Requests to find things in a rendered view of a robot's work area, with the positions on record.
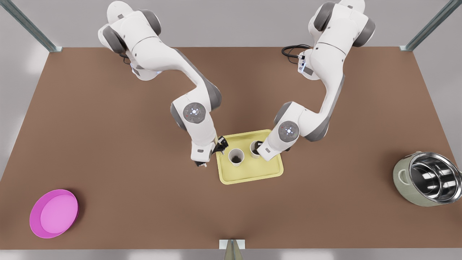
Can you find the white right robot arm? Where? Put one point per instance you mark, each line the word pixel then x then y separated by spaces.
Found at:
pixel 158 57

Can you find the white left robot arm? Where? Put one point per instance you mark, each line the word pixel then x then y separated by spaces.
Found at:
pixel 325 54

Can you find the white IKEA cup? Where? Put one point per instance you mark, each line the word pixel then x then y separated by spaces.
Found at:
pixel 236 156
pixel 253 150

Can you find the yellow rectangular tray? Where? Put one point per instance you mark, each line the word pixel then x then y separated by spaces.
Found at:
pixel 252 169

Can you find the grey-green steel-lined pot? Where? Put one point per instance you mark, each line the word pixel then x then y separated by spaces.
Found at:
pixel 426 178

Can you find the pink round bowl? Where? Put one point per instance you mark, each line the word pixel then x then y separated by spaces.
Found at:
pixel 54 213

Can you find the silver frame post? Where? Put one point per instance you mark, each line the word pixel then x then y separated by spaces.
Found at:
pixel 29 24
pixel 431 24
pixel 231 249

